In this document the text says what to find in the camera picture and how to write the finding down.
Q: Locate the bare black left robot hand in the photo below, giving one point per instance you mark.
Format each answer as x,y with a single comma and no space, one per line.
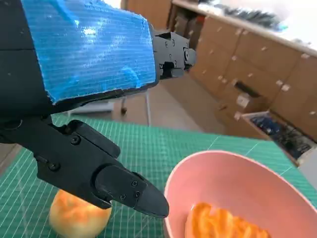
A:
86,54

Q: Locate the round toy bread bun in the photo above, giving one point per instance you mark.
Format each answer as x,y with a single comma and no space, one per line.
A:
74,218

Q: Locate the pink bowl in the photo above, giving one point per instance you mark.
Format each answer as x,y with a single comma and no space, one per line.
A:
235,178

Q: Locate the braided toy bread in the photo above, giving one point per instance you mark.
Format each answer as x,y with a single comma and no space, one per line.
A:
218,223

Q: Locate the green cutting mat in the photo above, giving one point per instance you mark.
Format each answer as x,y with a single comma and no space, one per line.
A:
148,138

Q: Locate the open drawer with light rim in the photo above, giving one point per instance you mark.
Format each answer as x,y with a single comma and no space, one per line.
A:
247,119

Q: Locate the brown drawer cabinet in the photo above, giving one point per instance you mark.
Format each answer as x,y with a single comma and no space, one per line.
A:
260,62

